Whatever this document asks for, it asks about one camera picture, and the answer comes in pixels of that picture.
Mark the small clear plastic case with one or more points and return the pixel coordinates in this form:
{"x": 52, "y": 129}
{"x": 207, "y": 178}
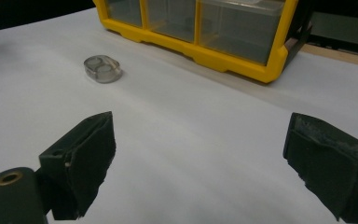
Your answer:
{"x": 103, "y": 69}

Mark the yellow drawer cabinet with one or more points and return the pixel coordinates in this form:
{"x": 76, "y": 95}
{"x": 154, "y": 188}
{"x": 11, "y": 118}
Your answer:
{"x": 205, "y": 56}

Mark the dark grey box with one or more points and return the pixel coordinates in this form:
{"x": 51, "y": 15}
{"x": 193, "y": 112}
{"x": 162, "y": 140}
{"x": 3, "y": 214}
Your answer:
{"x": 345, "y": 31}

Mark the narrow clear plastic drawer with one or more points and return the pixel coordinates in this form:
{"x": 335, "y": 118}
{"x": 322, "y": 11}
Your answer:
{"x": 124, "y": 12}

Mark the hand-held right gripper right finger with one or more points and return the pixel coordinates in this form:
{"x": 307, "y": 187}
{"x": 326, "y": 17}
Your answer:
{"x": 329, "y": 165}

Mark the wide clear plastic drawer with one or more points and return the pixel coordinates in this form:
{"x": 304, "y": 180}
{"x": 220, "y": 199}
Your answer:
{"x": 239, "y": 31}

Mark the medium clear plastic drawer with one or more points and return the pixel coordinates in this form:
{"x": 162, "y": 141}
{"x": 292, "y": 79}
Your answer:
{"x": 171, "y": 18}

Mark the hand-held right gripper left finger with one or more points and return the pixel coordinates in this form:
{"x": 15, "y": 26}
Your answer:
{"x": 84, "y": 161}

